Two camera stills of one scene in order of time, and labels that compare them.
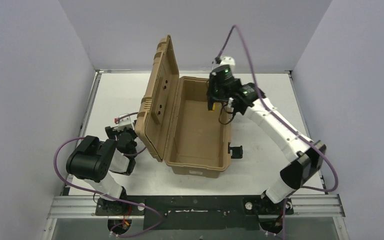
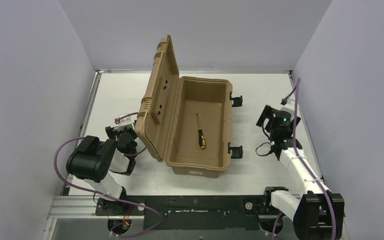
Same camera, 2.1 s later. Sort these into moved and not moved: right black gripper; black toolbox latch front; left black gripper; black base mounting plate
Moved: right black gripper
Not moved: black toolbox latch front; black base mounting plate; left black gripper
